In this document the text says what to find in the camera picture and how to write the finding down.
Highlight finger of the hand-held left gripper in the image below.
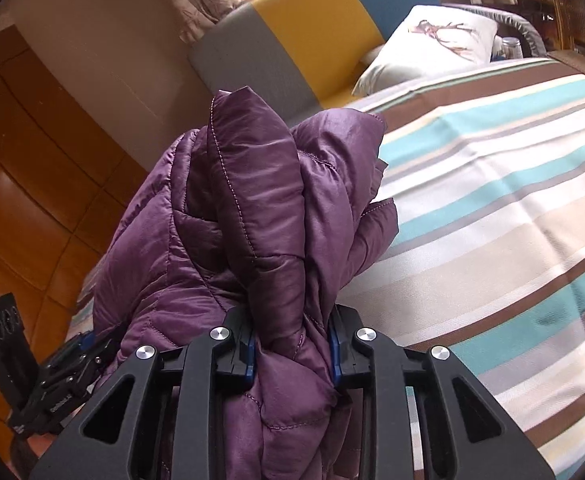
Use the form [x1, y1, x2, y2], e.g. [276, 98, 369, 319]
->
[41, 356, 107, 392]
[46, 332, 119, 377]

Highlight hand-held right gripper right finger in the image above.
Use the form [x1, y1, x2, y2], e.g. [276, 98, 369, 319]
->
[329, 305, 556, 480]

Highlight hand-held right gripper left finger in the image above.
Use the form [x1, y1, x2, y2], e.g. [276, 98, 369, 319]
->
[28, 305, 258, 480]

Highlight purple down jacket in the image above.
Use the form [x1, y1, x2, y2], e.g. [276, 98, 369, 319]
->
[75, 87, 399, 480]

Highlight wooden wardrobe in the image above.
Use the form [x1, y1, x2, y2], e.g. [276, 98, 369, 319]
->
[0, 25, 149, 432]

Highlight bed with striped sheet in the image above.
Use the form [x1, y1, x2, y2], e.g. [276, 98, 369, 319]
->
[67, 57, 585, 480]

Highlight white printed pillow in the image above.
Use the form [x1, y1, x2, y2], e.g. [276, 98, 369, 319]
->
[353, 5, 499, 97]

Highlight grey yellow blue sofa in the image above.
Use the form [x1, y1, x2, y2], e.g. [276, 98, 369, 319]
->
[187, 0, 539, 112]

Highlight glass jar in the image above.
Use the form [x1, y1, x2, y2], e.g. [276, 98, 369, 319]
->
[500, 36, 523, 61]

